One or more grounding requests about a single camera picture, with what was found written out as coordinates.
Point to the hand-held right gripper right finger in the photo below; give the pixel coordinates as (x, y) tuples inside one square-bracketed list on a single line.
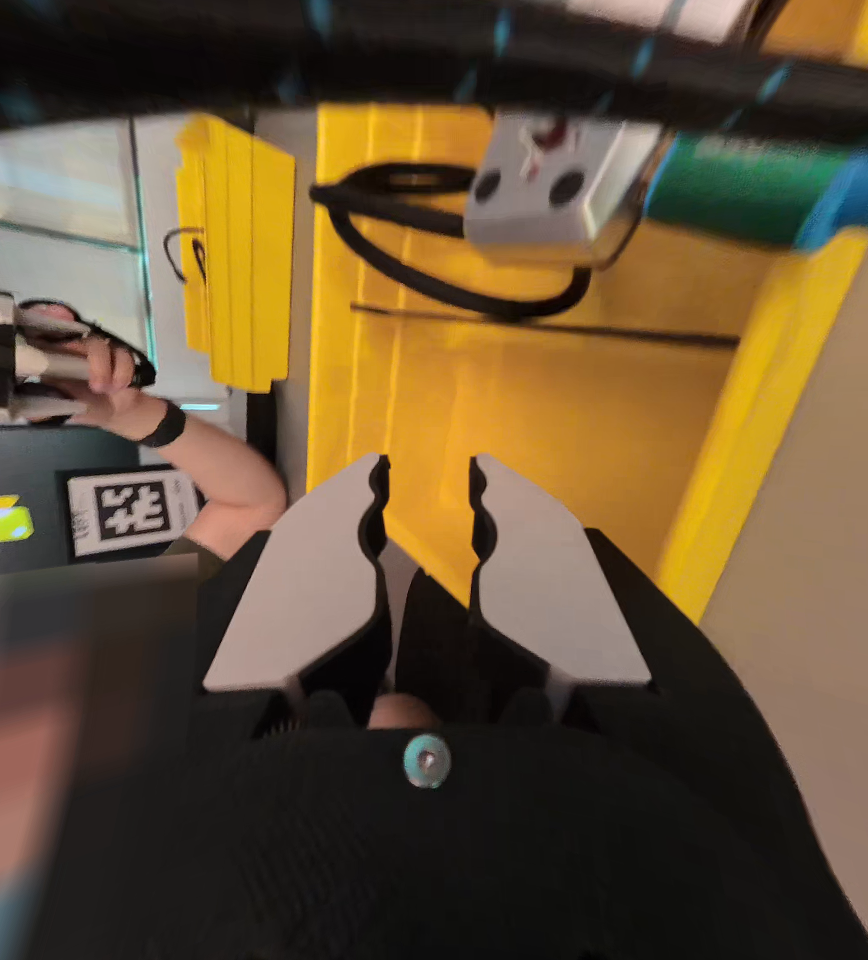
[(546, 592)]

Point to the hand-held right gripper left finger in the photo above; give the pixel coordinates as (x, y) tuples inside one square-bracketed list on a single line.
[(306, 592)]

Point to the large yellow plastic bin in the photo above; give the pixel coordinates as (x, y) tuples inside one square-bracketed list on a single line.
[(554, 435)]

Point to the silver adapter box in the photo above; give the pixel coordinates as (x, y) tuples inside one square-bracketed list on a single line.
[(546, 202)]

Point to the person's left forearm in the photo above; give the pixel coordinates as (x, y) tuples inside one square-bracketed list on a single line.
[(231, 487)]

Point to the person's left hand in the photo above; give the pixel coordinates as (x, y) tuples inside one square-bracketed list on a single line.
[(123, 409)]

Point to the black screen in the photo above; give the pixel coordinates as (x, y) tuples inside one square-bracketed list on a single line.
[(21, 457)]

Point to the black wristband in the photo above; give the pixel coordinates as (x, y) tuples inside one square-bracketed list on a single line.
[(164, 426)]

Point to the black and white printed tag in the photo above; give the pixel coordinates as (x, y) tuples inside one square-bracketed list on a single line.
[(134, 514)]

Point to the thin black stick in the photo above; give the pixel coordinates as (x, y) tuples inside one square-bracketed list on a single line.
[(554, 325)]

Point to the ribbed yellow plastic bin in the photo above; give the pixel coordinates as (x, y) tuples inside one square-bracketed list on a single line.
[(243, 255)]

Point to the black post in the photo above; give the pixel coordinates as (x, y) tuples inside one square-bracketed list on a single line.
[(261, 427)]

